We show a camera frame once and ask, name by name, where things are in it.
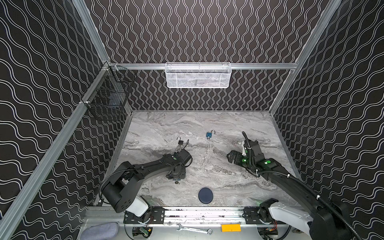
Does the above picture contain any yellow label block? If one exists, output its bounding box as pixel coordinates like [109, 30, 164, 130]
[221, 224, 242, 233]

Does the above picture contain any grey cloth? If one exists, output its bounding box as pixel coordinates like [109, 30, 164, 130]
[80, 222, 119, 240]

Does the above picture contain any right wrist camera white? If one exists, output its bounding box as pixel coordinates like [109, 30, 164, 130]
[241, 141, 248, 157]

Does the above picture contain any dark round disc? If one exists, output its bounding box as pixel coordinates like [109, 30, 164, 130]
[198, 188, 214, 204]

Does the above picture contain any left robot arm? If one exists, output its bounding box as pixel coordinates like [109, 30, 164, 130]
[100, 149, 193, 219]

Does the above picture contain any steel wrench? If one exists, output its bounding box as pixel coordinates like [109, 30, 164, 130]
[177, 224, 213, 235]

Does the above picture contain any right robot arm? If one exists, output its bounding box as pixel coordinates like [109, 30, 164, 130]
[227, 139, 361, 240]

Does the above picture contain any black wire basket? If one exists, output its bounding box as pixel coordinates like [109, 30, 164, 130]
[85, 66, 138, 122]

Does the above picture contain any white wire basket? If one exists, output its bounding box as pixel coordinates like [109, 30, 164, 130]
[165, 62, 232, 89]

